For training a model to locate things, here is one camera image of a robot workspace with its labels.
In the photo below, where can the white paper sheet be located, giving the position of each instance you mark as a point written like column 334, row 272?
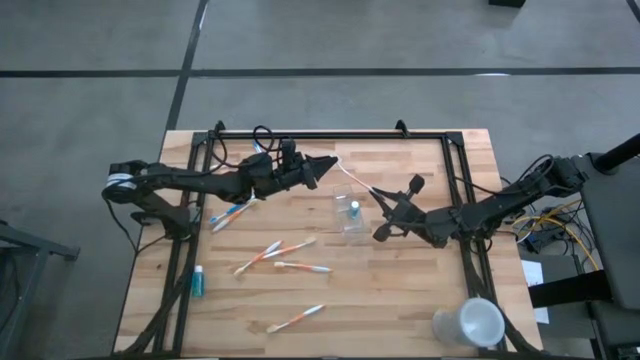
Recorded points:
column 532, row 272

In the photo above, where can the grey metal stand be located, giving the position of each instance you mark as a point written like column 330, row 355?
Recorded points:
column 30, row 245

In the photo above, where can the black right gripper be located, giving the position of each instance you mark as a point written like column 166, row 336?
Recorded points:
column 407, row 216

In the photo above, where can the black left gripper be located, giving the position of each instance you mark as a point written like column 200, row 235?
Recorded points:
column 275, row 175

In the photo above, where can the black box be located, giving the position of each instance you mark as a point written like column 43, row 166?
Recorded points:
column 506, row 2

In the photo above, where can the orange and white toothbrush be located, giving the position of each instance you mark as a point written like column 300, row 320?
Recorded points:
column 257, row 258
column 292, row 248
column 305, row 267
column 355, row 176
column 296, row 318
column 235, row 215

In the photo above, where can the small blue mouthwash bottle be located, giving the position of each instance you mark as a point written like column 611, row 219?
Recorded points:
column 354, row 209
column 198, row 284

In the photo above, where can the dark grey cart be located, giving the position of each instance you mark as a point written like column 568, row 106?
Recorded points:
column 617, row 240

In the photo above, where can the black pole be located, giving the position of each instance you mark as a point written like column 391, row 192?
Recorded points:
column 620, row 152

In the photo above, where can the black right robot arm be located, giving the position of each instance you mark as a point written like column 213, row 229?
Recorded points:
column 500, row 205

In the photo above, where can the black aluminium table frame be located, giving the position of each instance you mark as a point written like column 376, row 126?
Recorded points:
column 360, row 135

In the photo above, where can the blue and white toothbrush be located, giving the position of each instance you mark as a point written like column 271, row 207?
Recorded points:
column 220, row 216
column 257, row 146

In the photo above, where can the clear acrylic organizer holder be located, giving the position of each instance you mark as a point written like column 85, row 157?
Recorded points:
column 345, row 222

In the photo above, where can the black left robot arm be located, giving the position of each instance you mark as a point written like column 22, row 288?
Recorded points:
column 190, row 179

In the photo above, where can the blue electronics device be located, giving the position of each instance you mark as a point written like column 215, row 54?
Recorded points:
column 537, row 243

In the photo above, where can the white plastic cup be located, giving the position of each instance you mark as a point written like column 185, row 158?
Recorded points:
column 470, row 322

